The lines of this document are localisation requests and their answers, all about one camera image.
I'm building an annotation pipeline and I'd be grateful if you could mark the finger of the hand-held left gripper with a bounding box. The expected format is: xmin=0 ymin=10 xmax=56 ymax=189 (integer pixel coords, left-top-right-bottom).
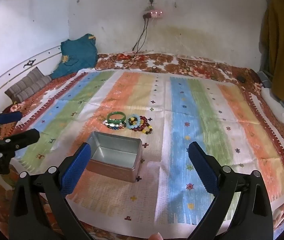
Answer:
xmin=0 ymin=111 xmax=23 ymax=133
xmin=0 ymin=128 xmax=41 ymax=156

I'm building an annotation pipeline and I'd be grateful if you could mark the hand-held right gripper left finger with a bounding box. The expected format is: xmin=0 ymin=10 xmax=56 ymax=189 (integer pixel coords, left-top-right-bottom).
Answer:
xmin=8 ymin=142 xmax=92 ymax=240

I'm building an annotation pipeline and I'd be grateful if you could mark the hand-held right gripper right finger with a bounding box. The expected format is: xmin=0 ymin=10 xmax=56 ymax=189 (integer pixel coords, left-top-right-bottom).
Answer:
xmin=187 ymin=141 xmax=275 ymax=240

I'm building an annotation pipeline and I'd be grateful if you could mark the multicoloured glass bead bracelet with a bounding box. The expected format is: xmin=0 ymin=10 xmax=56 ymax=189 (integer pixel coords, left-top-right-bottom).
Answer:
xmin=103 ymin=120 xmax=127 ymax=131

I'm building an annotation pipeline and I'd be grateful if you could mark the striped grey pillow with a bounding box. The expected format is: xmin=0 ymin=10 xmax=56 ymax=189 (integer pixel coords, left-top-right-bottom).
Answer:
xmin=5 ymin=67 xmax=53 ymax=103

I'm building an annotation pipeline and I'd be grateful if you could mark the white bed headboard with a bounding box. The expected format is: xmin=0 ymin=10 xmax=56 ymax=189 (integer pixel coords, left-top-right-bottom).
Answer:
xmin=0 ymin=45 xmax=63 ymax=110

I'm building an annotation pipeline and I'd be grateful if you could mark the colourful striped mat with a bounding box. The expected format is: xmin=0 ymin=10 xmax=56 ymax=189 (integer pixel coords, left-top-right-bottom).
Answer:
xmin=15 ymin=70 xmax=284 ymax=227

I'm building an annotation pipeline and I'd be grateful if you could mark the green jade bangle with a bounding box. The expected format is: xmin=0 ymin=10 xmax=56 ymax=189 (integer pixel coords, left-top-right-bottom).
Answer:
xmin=107 ymin=112 xmax=127 ymax=124

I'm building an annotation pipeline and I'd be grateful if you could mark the teal garment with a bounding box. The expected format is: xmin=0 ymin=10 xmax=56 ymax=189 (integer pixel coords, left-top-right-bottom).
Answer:
xmin=51 ymin=33 xmax=99 ymax=79

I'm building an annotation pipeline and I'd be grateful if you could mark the white bolster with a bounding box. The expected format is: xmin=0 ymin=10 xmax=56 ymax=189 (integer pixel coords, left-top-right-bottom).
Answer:
xmin=260 ymin=87 xmax=284 ymax=126

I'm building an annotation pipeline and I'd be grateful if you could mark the grey box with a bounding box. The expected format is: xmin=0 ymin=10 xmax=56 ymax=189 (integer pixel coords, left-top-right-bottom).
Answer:
xmin=257 ymin=71 xmax=274 ymax=88

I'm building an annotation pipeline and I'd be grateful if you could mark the striped colourful table cloth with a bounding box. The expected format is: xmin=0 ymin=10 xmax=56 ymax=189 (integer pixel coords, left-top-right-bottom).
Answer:
xmin=0 ymin=52 xmax=284 ymax=240

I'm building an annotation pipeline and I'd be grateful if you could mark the mustard hanging garment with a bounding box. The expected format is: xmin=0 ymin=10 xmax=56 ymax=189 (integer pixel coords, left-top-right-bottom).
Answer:
xmin=259 ymin=0 xmax=284 ymax=101

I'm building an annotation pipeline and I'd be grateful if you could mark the pink power strip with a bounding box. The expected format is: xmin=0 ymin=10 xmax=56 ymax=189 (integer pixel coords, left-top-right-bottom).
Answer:
xmin=142 ymin=10 xmax=164 ymax=19

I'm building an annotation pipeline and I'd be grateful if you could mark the dark red bead bracelet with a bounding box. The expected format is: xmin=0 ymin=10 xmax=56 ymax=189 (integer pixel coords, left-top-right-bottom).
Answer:
xmin=132 ymin=115 xmax=154 ymax=132

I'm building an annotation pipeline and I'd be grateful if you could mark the light blue bead bracelet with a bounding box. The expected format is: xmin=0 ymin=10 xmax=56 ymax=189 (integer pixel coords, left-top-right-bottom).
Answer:
xmin=128 ymin=114 xmax=142 ymax=130

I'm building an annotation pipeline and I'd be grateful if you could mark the black charger cable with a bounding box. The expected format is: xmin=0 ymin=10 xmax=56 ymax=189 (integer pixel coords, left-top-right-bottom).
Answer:
xmin=94 ymin=15 xmax=150 ymax=71

